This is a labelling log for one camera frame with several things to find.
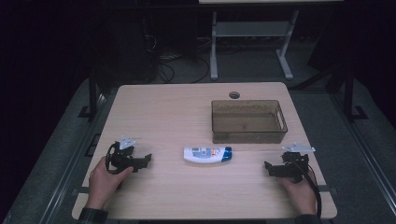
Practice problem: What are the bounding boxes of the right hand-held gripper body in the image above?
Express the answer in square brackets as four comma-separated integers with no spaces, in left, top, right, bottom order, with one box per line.
[279,142,316,185]

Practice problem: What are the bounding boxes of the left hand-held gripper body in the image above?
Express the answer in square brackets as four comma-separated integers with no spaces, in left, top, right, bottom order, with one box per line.
[106,134,140,175]

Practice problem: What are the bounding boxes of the brown transparent plastic bin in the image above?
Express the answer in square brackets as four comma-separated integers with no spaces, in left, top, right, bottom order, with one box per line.
[210,99,289,145]

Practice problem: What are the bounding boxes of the white bottle with blue cap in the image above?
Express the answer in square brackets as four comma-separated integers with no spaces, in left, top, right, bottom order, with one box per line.
[182,146,233,165]

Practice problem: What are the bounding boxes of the person's right hand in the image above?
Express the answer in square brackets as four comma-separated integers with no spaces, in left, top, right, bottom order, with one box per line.
[280,172,318,217]

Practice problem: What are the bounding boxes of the person's left hand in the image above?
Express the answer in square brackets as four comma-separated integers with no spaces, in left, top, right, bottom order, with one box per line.
[85,156,134,211]

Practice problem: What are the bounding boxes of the grey tape strip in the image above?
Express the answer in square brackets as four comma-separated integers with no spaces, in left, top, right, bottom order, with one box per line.
[71,186,92,196]
[314,184,339,194]

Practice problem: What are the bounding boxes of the white metal stand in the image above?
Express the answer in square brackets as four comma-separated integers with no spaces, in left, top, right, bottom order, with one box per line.
[209,9,300,81]

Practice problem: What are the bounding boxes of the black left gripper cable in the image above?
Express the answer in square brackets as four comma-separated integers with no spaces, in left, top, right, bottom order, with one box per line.
[105,142,120,173]

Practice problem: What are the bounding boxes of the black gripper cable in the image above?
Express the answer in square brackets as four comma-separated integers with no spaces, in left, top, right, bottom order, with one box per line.
[105,142,120,173]
[290,160,322,218]

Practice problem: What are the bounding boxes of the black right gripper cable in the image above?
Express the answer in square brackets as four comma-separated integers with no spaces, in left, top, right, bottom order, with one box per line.
[290,160,322,218]

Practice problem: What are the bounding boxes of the black metal post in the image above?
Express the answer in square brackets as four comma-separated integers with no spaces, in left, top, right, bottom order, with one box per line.
[343,63,369,121]
[78,66,99,120]

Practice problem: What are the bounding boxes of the black floor cables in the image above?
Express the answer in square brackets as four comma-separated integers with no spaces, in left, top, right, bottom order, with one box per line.
[144,34,211,85]

